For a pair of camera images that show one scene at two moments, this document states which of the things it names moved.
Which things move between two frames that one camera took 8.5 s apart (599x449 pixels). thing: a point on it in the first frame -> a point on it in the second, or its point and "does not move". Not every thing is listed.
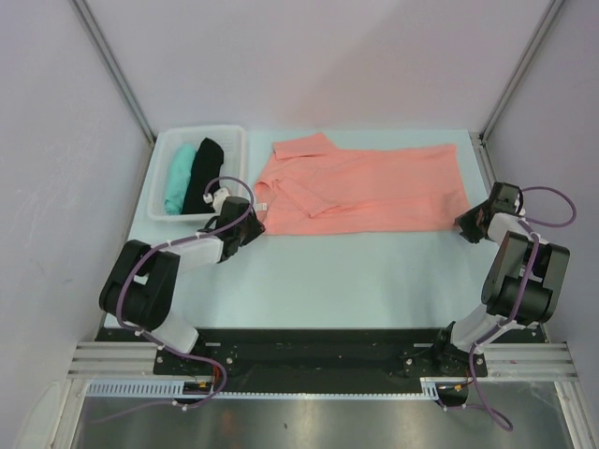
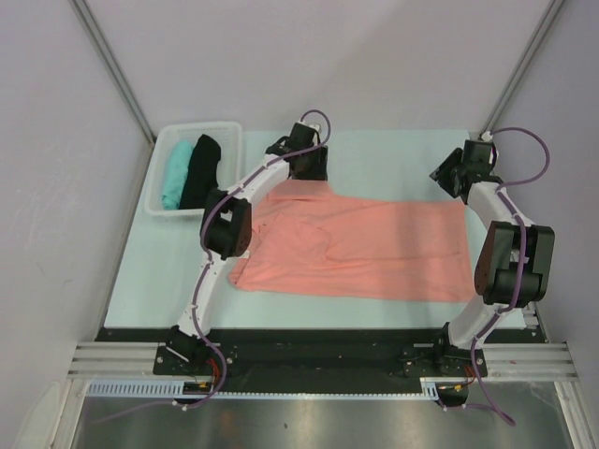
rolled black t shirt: [206, 166] does not move
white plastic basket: [232, 141] does not move
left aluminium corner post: [96, 37] does not move
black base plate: [280, 360] does not move
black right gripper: [465, 220] -> [443, 172]
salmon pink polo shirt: [317, 189] -> [304, 241]
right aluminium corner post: [518, 70] does not move
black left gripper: [255, 227] -> [317, 171]
